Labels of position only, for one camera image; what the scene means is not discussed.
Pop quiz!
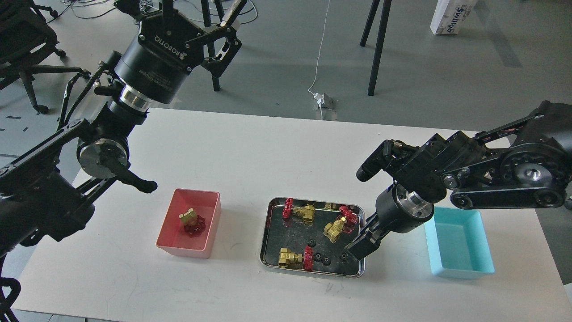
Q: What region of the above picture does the metal tray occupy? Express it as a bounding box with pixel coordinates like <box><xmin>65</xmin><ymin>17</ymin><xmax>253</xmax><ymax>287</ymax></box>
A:
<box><xmin>260</xmin><ymin>197</ymin><xmax>365</xmax><ymax>278</ymax></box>

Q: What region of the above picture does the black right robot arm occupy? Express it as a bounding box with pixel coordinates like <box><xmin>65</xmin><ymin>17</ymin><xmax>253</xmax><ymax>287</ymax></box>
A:
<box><xmin>345</xmin><ymin>101</ymin><xmax>572</xmax><ymax>260</ymax></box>

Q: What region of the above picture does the brass valve red handle bottom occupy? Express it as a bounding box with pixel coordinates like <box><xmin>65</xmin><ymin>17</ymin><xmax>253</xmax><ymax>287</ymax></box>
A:
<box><xmin>278</xmin><ymin>246</ymin><xmax>314</xmax><ymax>271</ymax></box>

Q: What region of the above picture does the white cable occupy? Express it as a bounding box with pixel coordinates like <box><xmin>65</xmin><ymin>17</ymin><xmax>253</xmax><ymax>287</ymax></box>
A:
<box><xmin>308</xmin><ymin>0</ymin><xmax>332</xmax><ymax>120</ymax></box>

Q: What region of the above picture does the white power adapter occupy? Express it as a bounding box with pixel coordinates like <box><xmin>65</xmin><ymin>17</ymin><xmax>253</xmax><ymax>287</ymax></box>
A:
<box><xmin>313</xmin><ymin>93</ymin><xmax>335</xmax><ymax>110</ymax></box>

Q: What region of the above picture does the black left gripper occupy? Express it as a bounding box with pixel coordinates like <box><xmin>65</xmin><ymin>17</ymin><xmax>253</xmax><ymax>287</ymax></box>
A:
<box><xmin>114</xmin><ymin>0</ymin><xmax>248</xmax><ymax>106</ymax></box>

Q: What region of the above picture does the white cardboard box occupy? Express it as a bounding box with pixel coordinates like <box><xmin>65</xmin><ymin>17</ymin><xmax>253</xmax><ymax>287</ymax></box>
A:
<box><xmin>430</xmin><ymin>0</ymin><xmax>477</xmax><ymax>35</ymax></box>

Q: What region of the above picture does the black tripod right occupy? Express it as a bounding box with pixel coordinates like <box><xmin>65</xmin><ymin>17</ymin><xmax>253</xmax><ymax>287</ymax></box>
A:
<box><xmin>360</xmin><ymin>0</ymin><xmax>392</xmax><ymax>96</ymax></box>

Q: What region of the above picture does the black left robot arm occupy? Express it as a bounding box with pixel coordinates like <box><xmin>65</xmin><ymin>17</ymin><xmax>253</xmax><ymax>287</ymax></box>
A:
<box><xmin>1</xmin><ymin>0</ymin><xmax>246</xmax><ymax>261</ymax></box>

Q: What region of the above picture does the brass valve red handle top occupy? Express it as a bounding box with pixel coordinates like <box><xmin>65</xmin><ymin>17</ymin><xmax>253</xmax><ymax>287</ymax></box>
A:
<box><xmin>282</xmin><ymin>198</ymin><xmax>316</xmax><ymax>224</ymax></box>

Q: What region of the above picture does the cable bundle on floor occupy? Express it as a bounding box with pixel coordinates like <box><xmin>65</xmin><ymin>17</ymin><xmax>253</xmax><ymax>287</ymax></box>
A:
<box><xmin>63</xmin><ymin>0</ymin><xmax>259</xmax><ymax>26</ymax></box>

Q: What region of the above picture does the blue plastic box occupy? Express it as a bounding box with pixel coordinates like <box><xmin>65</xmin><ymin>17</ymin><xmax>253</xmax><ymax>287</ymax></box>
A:
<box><xmin>424</xmin><ymin>207</ymin><xmax>495</xmax><ymax>280</ymax></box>

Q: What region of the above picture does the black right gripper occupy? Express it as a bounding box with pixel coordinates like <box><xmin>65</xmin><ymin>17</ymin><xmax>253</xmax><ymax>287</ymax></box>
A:
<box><xmin>345</xmin><ymin>183</ymin><xmax>434</xmax><ymax>260</ymax></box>

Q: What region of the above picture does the brass valve red handle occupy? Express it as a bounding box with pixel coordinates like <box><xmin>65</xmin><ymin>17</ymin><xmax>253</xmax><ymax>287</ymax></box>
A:
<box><xmin>323</xmin><ymin>205</ymin><xmax>359</xmax><ymax>243</ymax></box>
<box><xmin>278</xmin><ymin>246</ymin><xmax>314</xmax><ymax>271</ymax></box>
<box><xmin>178</xmin><ymin>208</ymin><xmax>206</xmax><ymax>237</ymax></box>
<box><xmin>282</xmin><ymin>198</ymin><xmax>316</xmax><ymax>224</ymax></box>

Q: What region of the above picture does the black office chair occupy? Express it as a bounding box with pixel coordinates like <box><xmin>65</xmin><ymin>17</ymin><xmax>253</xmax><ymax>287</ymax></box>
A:
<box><xmin>0</xmin><ymin>0</ymin><xmax>90</xmax><ymax>114</ymax></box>

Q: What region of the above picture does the pink plastic box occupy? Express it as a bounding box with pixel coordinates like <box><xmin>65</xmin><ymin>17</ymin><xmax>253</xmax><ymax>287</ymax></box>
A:
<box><xmin>156</xmin><ymin>188</ymin><xmax>221</xmax><ymax>258</ymax></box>

